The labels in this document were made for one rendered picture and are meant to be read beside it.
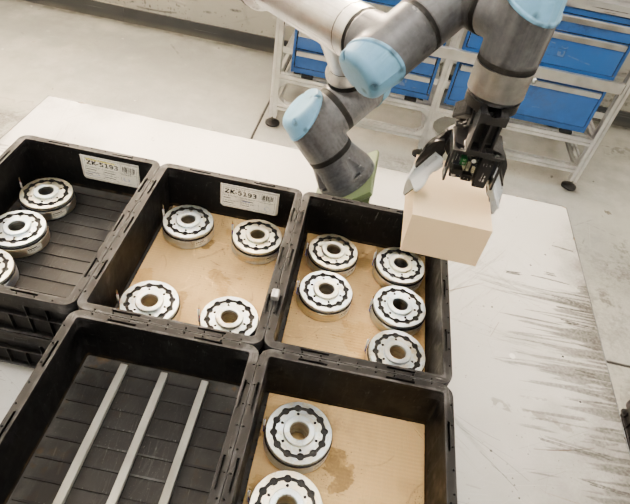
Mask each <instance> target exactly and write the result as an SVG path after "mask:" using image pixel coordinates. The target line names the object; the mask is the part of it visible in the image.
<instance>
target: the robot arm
mask: <svg viewBox="0 0 630 504"><path fill-rule="evenodd" d="M240 1H241V2H242V3H244V4H245V5H247V6H248V7H250V8H252V9H254V10H256V11H268V12H270V13H272V14H273V15H275V16H276V17H278V18H280V19H281V20H283V21H284V22H286V23H287V24H289V25H291V26H292V27H294V28H295V29H297V30H299V31H300V32H302V33H303V34H305V35H307V36H308V37H310V38H311V39H313V40H314V41H316V42H318V43H319V44H320V45H321V48H322V50H323V53H324V56H325V58H326V61H327V64H328V65H327V67H326V70H325V77H326V80H327V82H328V84H326V85H325V86H324V87H323V88H322V89H321V90H318V89H317V88H312V89H309V90H307V91H305V93H304V94H301V95H300V96H298V97H297V98H296V99H295V100H294V101H293V102H292V103H291V105H290V106H289V107H288V109H287V110H286V112H285V114H284V117H283V126H284V128H285V130H286V132H287V133H288V135H289V138H290V139H291V140H292V141H293V142H294V143H295V145H296V146H297V148H298V149H299V150H300V152H301V153H302V155H303V156H304V157H305V159H306V160H307V162H308V163H309V164H310V166H311V167H312V169H313V171H314V174H315V178H316V181H317V185H318V188H319V190H320V192H321V193H322V194H325V195H330V196H335V197H340V198H342V197H345V196H347V195H349V194H351V193H353V192H354V191H356V190H357V189H359V188H360V187H361V186H362V185H363V184H364V183H365V182H366V181H367V180H368V179H369V178H370V176H371V175H372V173H373V171H374V167H375V165H374V162H373V161H372V159H371V157H370V156H369V155H368V154H367V153H366V152H364V151H363V150H362V149H360V148H359V147H358V146H357V145H355V144H354V143H353V142H352V141H351V139H350V138H349V136H348V135H347V132H348V131H349V130H350V129H351V128H352V127H354V126H355V125H356V124H357V123H358V122H359V121H361V120H362V119H363V118H364V117H365V116H367V115H368V114H369V113H370V112H371V111H372V110H374V109H375V108H377V107H378V106H380V105H381V104H382V102H383V101H384V100H385V99H386V98H387V97H388V96H389V94H390V91H391V88H392V87H394V86H396V85H397V84H399V83H400V82H401V81H402V80H403V79H404V77H405V76H406V75H407V74H408V73H410V72H411V71H412V70H413V69H414V68H415V67H417V66H418V65H419V64H420V63H421V62H423V61H424V60H425V59H426V58H427V57H429V56H430V55H431V54H432V53H433V52H435V51H436V50H437V49H438V48H440V47H441V46H442V45H443V44H444V43H445V42H447V41H448V40H449V39H450V38H451V37H453V36H454V35H455V34H456V33H457V32H458V31H460V30H461V29H463V28H464V29H466V30H468V31H470V32H471V33H473V34H475V35H477V36H481V37H483V41H482V44H481V47H480V50H479V53H478V55H477V57H476V60H475V63H474V66H473V68H472V71H471V74H470V77H469V80H468V83H467V86H468V88H467V91H466V93H465V96H464V99H463V100H460V101H458V102H456V103H455V107H454V111H453V115H452V118H456V119H459V121H456V123H455V124H454V125H451V126H449V127H448V129H445V130H444V131H443V132H442V133H441V134H439V135H437V136H435V137H433V138H432V139H431V140H430V141H429V142H428V143H427V144H426V145H425V146H424V148H423V150H422V151H421V153H420V155H419V156H418V158H417V160H416V162H415V164H414V166H413V167H412V169H411V171H410V173H409V175H408V177H407V179H406V182H405V185H404V190H403V195H406V194H408V193H409V192H410V191H412V190H413V189H414V191H415V192H417V191H419V190H420V189H421V188H422V187H423V186H424V185H425V183H426V181H427V180H428V178H429V176H430V175H431V174H432V173H433V172H435V171H438V170H439V169H440V168H442V167H443V160H444V158H443V154H444V153H445V151H446V154H447V155H448V156H447V159H446V162H445V164H444V167H443V170H442V180H444V179H445V177H446V174H447V171H448V169H449V176H452V177H458V178H460V180H465V181H469V182H470V181H471V186H473V187H477V188H482V189H483V188H484V187H485V185H486V194H487V196H488V198H489V202H490V208H491V214H494V213H495V211H496V209H499V203H500V200H501V196H502V191H503V180H504V176H505V173H506V170H507V158H506V154H505V151H504V147H503V140H502V136H501V135H500V132H501V130H502V128H506V126H507V124H508V122H509V120H510V118H509V117H511V116H514V115H515V114H516V112H517V110H518V108H519V106H520V103H521V102H522V101H523V100H524V97H525V95H526V93H527V91H528V88H529V85H530V84H531V85H534V84H535V83H536V81H537V78H536V77H534V75H535V73H536V71H537V69H538V67H539V65H540V63H541V60H542V58H543V56H544V54H545V51H546V49H547V47H548V45H549V43H550V40H551V38H552V36H553V34H554V32H555V29H556V27H557V26H558V25H559V24H560V22H561V20H562V13H563V11H564V8H565V6H566V3H567V1H568V0H402V1H401V2H400V3H398V4H397V5H396V6H395V7H394V8H392V9H391V10H390V11H389V12H387V13H385V12H383V11H381V10H378V9H377V8H375V7H373V6H371V5H370V4H368V3H366V2H364V1H362V0H240ZM447 163H448V164H447Z"/></svg>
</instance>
